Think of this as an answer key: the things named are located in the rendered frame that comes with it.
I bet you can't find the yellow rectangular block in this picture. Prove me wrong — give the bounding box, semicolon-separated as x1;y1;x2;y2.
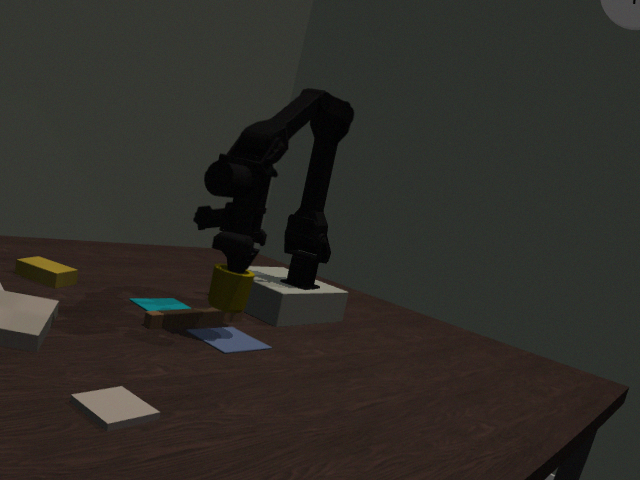
15;256;78;289

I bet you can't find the yellow cup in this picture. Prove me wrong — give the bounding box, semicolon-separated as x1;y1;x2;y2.
208;264;254;313

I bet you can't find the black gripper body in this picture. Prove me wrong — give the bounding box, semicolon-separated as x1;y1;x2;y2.
212;197;267;256

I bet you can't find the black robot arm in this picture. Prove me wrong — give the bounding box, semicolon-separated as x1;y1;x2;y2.
194;88;354;290

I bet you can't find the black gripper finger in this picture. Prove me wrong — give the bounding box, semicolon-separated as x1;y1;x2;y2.
222;251;255;275
246;248;259;270

